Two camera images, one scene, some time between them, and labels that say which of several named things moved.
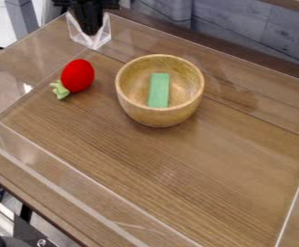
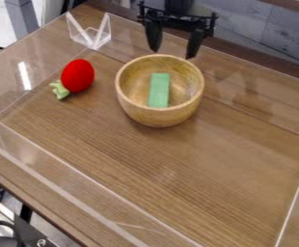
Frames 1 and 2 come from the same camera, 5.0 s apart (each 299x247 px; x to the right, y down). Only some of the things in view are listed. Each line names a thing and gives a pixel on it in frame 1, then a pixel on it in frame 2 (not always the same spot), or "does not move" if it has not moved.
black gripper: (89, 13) → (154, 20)
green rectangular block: (160, 91) does not move
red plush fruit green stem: (77, 78) does not move
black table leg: (26, 213) does not move
